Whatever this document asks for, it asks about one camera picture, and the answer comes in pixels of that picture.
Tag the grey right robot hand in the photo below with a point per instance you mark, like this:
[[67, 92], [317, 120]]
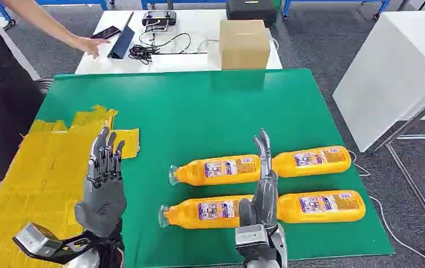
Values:
[[266, 199]]

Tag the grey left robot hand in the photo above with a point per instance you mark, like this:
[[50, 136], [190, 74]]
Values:
[[103, 203]]

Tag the orange drink bottle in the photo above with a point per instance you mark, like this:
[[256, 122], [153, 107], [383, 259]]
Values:
[[194, 174], [186, 216], [290, 211], [345, 162]]

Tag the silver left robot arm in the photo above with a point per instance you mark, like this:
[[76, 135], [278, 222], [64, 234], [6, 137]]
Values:
[[107, 251]]

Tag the yellow sheet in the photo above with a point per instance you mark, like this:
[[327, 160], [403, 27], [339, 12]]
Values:
[[42, 174]]

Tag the green table mat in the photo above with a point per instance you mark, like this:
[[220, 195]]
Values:
[[205, 114]]

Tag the brown cardboard box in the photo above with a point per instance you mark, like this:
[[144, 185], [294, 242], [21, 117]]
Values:
[[244, 46]]

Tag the person's hand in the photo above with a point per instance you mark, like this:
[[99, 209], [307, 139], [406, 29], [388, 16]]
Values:
[[90, 45]]

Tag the dark blue tablet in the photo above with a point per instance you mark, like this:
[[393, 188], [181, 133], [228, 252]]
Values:
[[123, 41]]

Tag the large white board table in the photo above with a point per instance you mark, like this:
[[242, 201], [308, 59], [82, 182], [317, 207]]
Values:
[[386, 81]]

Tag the black smartphone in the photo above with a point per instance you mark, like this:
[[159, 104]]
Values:
[[105, 33]]

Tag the black box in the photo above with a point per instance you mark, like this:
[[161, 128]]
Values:
[[251, 13]]

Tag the black handheld controller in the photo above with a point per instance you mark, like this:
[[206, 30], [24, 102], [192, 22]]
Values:
[[159, 17]]

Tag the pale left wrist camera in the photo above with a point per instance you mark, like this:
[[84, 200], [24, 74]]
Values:
[[35, 240]]

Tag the metal table frame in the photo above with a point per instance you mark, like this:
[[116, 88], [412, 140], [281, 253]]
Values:
[[412, 185]]

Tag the blue metal frame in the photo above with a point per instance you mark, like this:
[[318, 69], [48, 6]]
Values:
[[183, 3], [330, 2], [68, 2]]

